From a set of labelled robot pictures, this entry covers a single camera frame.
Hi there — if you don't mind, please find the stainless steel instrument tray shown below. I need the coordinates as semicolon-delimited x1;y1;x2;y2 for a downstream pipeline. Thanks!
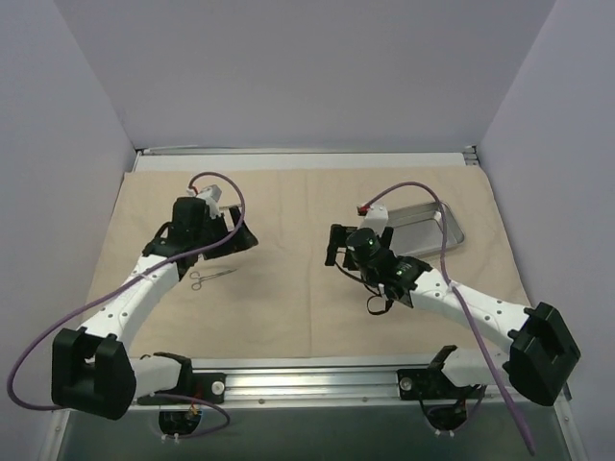
387;202;465;258

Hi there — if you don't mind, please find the beige cloth wrap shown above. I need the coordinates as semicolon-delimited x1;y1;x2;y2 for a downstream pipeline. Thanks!
130;166;529;358

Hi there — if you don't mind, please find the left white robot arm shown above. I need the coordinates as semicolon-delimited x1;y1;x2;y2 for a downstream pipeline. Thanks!
51;195;258;420

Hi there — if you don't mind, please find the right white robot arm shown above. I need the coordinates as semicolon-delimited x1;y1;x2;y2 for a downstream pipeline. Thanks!
325;224;581;406

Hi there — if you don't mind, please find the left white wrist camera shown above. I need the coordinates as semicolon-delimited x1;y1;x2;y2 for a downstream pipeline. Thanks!
186;184;222;219

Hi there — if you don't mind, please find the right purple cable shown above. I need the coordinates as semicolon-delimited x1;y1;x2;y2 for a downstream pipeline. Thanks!
367;181;537;456

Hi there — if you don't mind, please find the aluminium right side rail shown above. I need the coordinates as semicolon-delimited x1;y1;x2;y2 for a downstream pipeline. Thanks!
462;145;480;166

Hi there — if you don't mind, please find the aluminium rail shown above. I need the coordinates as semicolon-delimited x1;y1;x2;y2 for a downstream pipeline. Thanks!
462;145;480;166
52;357;573;412

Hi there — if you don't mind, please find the aluminium front rail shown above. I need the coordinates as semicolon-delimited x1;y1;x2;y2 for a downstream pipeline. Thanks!
52;357;573;412

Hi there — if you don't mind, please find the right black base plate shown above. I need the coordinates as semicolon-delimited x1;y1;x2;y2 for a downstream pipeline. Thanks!
396;368;480;401

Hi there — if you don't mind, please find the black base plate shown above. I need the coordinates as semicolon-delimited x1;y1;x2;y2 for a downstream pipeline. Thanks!
136;371;227;405
396;368;480;401

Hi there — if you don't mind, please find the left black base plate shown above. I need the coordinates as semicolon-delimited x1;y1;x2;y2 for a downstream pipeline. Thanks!
136;371;227;405

